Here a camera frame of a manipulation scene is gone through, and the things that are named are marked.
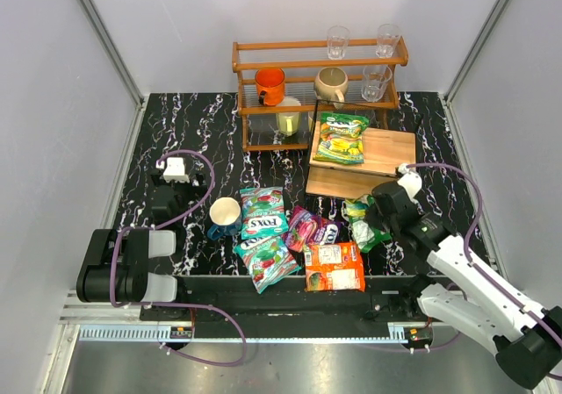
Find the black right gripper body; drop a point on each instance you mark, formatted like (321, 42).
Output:
(378, 218)

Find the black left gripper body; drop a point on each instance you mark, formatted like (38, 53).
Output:
(176, 183)

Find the green yellow candy bag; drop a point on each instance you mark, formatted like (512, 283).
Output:
(341, 138)

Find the teal mint candy bag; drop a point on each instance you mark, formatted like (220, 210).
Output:
(263, 212)
(267, 260)

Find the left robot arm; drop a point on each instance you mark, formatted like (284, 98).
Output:
(127, 265)

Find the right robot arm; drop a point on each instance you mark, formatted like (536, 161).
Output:
(522, 335)

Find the two-tier wooden shelf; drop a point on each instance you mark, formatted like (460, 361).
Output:
(384, 151)

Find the orange fruit candy bag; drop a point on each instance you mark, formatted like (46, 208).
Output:
(334, 267)

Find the purple berry candy bag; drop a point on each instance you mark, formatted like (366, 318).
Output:
(306, 228)

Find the clear glass middle shelf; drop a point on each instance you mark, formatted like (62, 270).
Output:
(374, 82)

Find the orange wooden shelf rack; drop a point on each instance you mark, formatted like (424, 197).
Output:
(302, 61)

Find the blue mug cream inside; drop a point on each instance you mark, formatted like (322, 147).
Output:
(225, 214)

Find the pale yellow mug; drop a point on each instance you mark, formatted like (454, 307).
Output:
(288, 122)

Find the beige mug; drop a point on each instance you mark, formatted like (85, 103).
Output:
(331, 84)

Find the orange mug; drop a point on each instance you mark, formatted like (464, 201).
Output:
(270, 86)

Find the clear glass top right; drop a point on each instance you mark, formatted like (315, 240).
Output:
(388, 37)

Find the clear glass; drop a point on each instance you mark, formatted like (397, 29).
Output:
(337, 42)
(388, 37)

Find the clear glass top left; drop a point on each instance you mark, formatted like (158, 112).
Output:
(337, 42)

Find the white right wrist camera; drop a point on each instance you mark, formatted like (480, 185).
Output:
(409, 180)

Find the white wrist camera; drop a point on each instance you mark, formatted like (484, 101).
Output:
(409, 180)
(173, 170)

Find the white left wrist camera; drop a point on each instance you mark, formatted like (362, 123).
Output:
(173, 170)

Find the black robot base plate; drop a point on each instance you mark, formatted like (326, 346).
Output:
(383, 297)

